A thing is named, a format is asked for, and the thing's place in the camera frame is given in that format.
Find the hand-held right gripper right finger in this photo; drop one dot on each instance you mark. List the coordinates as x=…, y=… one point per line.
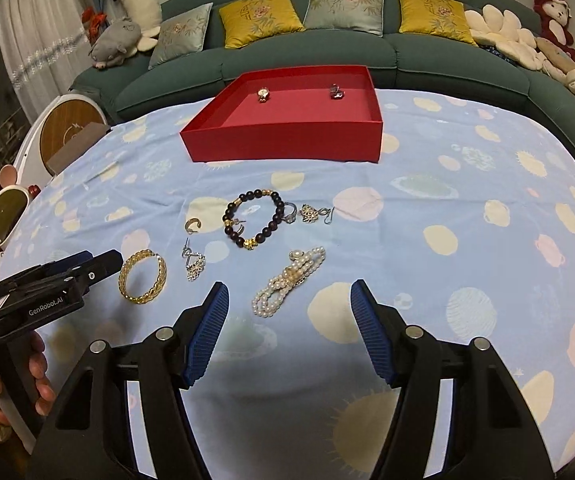
x=370, y=332

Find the red cardboard box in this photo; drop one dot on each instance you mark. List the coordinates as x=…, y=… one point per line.
x=292, y=130

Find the cream flower cushion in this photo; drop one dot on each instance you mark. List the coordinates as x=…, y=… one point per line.
x=505, y=32

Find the dark purple wristwatch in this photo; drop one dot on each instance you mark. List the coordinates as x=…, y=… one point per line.
x=336, y=92

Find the yellow embroidered cushion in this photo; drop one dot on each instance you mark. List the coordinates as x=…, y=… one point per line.
x=435, y=15
x=260, y=17

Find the blue printed tablecloth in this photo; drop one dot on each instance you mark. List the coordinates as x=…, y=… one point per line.
x=467, y=185

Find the red curtain bow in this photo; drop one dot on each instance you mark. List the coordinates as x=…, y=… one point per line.
x=92, y=22

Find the white curtain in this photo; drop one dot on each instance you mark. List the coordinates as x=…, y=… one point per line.
x=32, y=35

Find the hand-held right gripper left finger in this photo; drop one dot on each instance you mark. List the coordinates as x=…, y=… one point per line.
x=207, y=332

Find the grey-green embroidered cushion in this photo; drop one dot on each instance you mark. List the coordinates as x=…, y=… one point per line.
x=182, y=35
x=345, y=5

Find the grey pig plush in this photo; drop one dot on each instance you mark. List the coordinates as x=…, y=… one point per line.
x=115, y=42

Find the brown plush cushion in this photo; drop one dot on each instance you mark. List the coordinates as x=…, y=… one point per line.
x=557, y=52

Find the filigree drop earring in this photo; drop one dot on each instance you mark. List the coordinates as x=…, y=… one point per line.
x=196, y=267
x=308, y=213

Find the red monkey plush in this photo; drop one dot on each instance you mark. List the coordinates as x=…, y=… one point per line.
x=555, y=20

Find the white sheep plush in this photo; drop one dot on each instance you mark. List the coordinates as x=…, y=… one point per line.
x=135, y=5

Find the gold wristwatch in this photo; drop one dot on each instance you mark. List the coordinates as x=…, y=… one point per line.
x=263, y=94

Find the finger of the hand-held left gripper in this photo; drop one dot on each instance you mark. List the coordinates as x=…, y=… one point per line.
x=42, y=287
x=105, y=262

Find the white framed mirror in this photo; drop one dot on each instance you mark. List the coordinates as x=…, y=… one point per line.
x=10, y=215

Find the dark green sofa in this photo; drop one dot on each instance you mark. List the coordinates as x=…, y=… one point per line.
x=317, y=57

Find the person's left hand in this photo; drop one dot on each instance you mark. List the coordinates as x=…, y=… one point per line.
x=42, y=385

